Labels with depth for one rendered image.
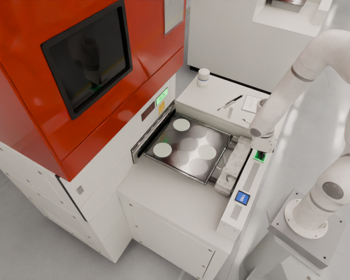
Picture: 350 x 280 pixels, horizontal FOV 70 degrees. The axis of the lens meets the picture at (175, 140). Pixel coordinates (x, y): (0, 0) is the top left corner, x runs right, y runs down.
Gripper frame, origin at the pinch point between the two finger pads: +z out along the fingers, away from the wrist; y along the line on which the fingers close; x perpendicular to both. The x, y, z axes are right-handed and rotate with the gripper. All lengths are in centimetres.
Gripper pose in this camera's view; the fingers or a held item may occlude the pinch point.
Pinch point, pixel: (261, 154)
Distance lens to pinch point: 130.8
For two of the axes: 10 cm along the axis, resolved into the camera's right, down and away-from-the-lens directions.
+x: 4.9, -6.6, 5.6
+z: 1.6, 7.1, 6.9
